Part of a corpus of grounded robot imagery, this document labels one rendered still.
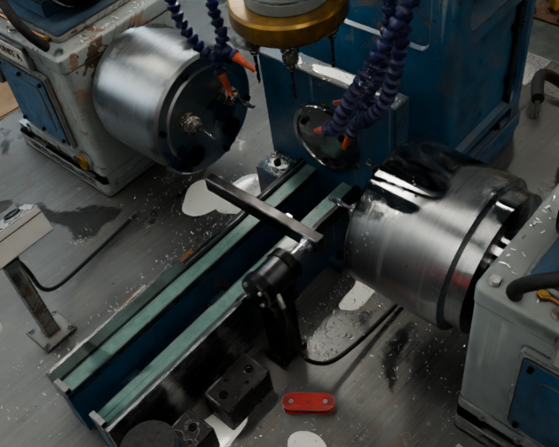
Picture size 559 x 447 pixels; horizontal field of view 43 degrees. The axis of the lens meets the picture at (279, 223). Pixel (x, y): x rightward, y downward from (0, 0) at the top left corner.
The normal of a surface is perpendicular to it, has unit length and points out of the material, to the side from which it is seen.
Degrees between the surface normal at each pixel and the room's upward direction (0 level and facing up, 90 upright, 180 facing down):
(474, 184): 2
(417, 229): 40
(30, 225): 61
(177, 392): 90
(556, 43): 0
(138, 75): 36
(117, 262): 0
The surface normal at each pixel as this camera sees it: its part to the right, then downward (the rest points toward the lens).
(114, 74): -0.53, -0.07
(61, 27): -0.11, -0.67
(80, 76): 0.75, 0.43
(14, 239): 0.60, 0.06
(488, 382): -0.66, 0.60
